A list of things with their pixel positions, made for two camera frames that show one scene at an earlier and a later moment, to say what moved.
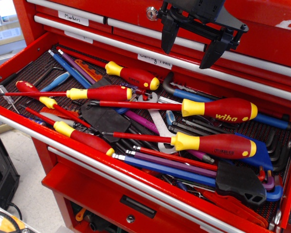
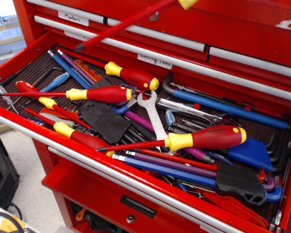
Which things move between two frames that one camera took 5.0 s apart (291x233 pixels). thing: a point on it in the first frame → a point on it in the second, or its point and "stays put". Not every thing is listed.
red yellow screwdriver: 225,147 → 194,140
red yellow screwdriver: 102,92 stays put
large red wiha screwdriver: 230,109 → 185,4
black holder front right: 241,181 stays put
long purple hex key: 187,167 stays put
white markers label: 73,18 stays put
